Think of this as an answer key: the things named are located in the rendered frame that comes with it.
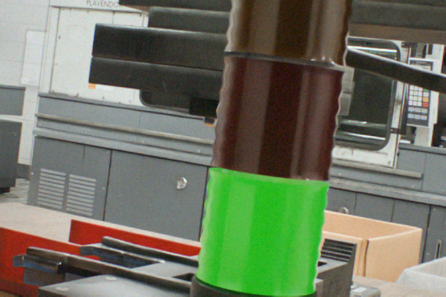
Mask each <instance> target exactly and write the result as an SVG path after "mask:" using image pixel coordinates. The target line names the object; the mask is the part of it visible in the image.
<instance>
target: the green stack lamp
mask: <svg viewBox="0 0 446 297"><path fill-rule="evenodd" d="M209 175H210V179H209V181H208V185H207V192H208V197H207V199H206V202H205V211H206V214H205V216H204V219H203V221H202V223H203V229H204V231H203V233H202V235H201V237H200V248H201V249H200V252H199V254H198V269H197V272H196V276H197V277H198V278H199V279H200V280H202V281H204V282H207V283H209V284H212V285H215V286H219V287H221V288H227V289H230V290H236V292H244V293H248V294H259V295H266V296H306V295H307V294H311V293H313V292H314V291H315V287H316V286H315V280H316V277H317V275H318V266H317V263H318V261H319V257H320V255H321V254H320V247H319V246H320V244H321V241H322V239H323V233H322V230H323V225H324V223H325V208H326V206H327V203H328V200H327V191H328V189H329V186H330V184H329V183H327V182H323V181H315V180H296V179H288V178H276V177H271V176H261V175H255V174H252V173H246V172H238V171H234V170H227V169H224V168H209Z"/></svg>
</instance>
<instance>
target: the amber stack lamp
mask: <svg viewBox="0 0 446 297"><path fill-rule="evenodd" d="M352 2H353V0H231V5H232V8H231V9H230V14H229V15H228V18H229V25H230V26H229V27H228V30H227V33H226V38H227V45H226V48H225V51H224V52H225V53H229V54H235V56H243V57H247V58H255V59H262V60H274V61H280V62H291V63H297V64H302V65H307V66H319V67H329V68H345V67H346V63H345V57H346V54H347V52H348V43H347V40H348V37H349V34H350V20H351V18H352V14H353V12H352Z"/></svg>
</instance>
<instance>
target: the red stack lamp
mask: <svg viewBox="0 0 446 297"><path fill-rule="evenodd" d="M344 75H345V72H343V71H340V70H334V69H329V68H321V67H316V66H307V65H302V64H297V63H291V62H280V61H274V60H262V59H255V58H238V57H224V69H223V71H222V73H221V81H222V85H221V87H220V91H219V92H218V93H219V100H220V103H219V104H218V108H217V110H216V112H217V119H218V120H217V122H216V126H215V128H214V131H215V140H214V142H213V145H212V150H213V157H212V158H211V161H210V165H211V166H215V167H218V168H224V169H227V170H234V171H238V172H246V173H252V174H255V175H261V176H271V177H276V178H288V179H296V180H315V181H327V180H331V176H330V169H331V167H332V165H333V150H334V148H335V145H336V142H335V133H336V130H337V127H338V122H337V116H338V113H339V110H340V101H339V98H340V95H341V93H342V91H343V88H342V82H341V81H342V80H343V78H344Z"/></svg>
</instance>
